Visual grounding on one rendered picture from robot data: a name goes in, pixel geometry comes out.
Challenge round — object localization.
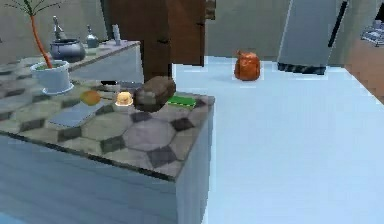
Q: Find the brown wooden cupboard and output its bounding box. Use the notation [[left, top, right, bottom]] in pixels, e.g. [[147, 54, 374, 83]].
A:
[[100, 0, 207, 83]]

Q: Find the grey flat plate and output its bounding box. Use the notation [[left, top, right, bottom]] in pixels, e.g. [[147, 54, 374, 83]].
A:
[[46, 99, 107, 129]]

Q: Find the grey glass bottle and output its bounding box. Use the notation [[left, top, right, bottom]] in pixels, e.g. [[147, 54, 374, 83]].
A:
[[85, 24, 100, 49]]

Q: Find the orange backpack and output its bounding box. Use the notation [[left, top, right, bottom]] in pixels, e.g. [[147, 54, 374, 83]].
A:
[[233, 50, 262, 82]]

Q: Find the black fridge handle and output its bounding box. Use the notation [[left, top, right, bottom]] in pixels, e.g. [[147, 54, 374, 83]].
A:
[[327, 0, 349, 48]]

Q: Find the house plant in white pot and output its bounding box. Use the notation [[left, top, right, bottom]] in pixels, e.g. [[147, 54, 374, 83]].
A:
[[4, 0, 75, 96]]

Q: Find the brown bread loaf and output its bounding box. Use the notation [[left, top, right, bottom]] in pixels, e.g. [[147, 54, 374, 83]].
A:
[[133, 76, 177, 113]]

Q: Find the grey fridge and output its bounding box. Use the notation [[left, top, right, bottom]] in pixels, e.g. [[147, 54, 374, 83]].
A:
[[276, 0, 350, 76]]

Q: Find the orange round fruit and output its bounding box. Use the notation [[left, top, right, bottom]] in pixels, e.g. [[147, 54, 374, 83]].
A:
[[80, 90, 102, 107]]

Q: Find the green flat sponge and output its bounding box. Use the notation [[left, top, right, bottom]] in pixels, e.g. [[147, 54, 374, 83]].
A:
[[167, 95, 198, 109]]

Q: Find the grey dish rack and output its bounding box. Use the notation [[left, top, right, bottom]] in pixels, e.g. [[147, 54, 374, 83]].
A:
[[360, 19, 384, 47]]

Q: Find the grey pepper mill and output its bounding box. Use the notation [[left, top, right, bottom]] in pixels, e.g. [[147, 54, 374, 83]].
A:
[[112, 23, 122, 47]]

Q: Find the dark grey round pot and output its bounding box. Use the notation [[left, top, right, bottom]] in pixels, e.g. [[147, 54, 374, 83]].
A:
[[49, 38, 87, 64]]

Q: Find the grey kitchen island counter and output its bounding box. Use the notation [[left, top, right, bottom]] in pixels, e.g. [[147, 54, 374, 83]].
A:
[[0, 56, 216, 224]]

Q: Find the yellow small muffin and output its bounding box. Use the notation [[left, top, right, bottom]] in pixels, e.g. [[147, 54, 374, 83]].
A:
[[114, 91, 134, 108]]

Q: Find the grey slim bottle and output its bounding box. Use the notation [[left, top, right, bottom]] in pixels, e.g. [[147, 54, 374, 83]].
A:
[[52, 15, 67, 42]]

